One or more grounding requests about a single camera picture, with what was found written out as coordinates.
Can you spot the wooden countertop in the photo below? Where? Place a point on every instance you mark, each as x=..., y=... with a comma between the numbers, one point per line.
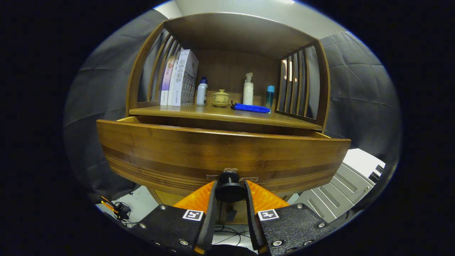
x=213, y=113

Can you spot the brown wooden drawer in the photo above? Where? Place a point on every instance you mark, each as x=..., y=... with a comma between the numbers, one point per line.
x=177, y=153

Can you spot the blue folded cloth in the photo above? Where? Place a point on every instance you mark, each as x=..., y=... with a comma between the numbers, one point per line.
x=250, y=107

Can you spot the thin white book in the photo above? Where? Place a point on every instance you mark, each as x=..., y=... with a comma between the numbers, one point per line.
x=174, y=85

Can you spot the white pump bottle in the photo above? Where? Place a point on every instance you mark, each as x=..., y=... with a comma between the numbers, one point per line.
x=248, y=90

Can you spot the black and orange device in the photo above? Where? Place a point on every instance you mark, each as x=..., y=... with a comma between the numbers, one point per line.
x=121, y=209

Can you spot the purple book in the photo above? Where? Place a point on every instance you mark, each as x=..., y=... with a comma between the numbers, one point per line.
x=166, y=81

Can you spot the brown wooden cabinet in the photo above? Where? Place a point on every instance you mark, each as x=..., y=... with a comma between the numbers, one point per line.
x=241, y=32

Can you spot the beige lidded tea cup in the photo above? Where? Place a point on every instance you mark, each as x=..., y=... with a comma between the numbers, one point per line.
x=221, y=96

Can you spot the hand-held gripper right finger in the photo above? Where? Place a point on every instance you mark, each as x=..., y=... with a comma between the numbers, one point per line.
x=251, y=220

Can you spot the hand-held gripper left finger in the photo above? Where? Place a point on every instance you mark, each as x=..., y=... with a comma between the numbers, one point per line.
x=209, y=220

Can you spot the thick white patterned book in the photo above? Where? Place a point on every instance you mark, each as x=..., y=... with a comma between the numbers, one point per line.
x=185, y=78

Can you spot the white bottle dark blue cap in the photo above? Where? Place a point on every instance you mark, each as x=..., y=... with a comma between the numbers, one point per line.
x=202, y=93

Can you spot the white drawer unit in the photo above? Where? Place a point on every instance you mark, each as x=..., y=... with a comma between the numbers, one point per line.
x=341, y=185

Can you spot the small black cabinet latch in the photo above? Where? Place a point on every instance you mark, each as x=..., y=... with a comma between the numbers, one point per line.
x=231, y=215

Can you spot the beige saucer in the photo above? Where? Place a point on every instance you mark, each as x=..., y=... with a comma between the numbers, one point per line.
x=220, y=105

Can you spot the clear bottle light blue cap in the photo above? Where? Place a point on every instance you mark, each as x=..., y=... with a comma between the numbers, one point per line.
x=270, y=96

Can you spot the black round drawer knob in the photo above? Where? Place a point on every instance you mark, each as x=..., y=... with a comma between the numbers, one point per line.
x=230, y=188

